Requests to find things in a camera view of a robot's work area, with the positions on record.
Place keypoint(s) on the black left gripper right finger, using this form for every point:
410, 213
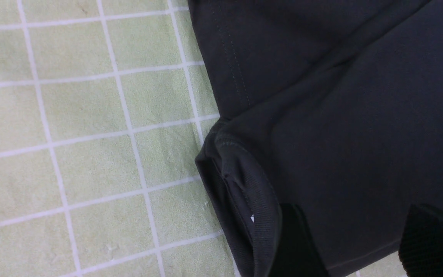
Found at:
421, 247

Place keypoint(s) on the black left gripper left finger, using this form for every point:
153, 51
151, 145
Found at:
296, 255

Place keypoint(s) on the dark gray long-sleeve shirt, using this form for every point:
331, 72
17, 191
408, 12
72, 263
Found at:
335, 106

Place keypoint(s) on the green checkered table cloth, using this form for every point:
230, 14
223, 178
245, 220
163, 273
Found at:
104, 105

